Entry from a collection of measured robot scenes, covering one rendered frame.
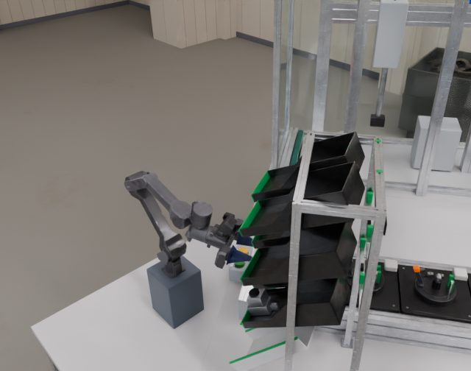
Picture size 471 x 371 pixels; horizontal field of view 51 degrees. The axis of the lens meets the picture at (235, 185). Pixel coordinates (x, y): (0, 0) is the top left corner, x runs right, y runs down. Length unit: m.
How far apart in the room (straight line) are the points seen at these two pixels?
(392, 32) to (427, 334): 1.34
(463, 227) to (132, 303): 1.49
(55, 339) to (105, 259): 1.66
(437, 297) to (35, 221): 3.06
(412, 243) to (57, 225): 2.65
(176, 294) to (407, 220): 1.17
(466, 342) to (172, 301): 0.99
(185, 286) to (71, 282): 1.77
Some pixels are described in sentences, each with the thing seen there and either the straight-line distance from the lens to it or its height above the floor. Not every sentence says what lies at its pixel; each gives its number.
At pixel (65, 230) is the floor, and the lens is 3.89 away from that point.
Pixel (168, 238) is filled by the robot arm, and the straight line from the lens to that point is 1.65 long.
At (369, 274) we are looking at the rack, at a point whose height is 1.49.
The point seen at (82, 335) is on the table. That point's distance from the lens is 1.91.
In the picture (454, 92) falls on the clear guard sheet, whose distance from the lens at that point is 2.96.
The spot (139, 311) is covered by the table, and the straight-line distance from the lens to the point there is 1.93.
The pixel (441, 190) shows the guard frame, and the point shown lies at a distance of 2.63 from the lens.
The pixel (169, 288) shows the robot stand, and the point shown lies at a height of 1.06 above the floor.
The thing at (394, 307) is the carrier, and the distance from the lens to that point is 1.82.
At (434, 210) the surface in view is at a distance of 2.51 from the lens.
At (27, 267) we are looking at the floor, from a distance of 3.66.
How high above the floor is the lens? 2.25
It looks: 33 degrees down
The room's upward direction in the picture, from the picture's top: 2 degrees counter-clockwise
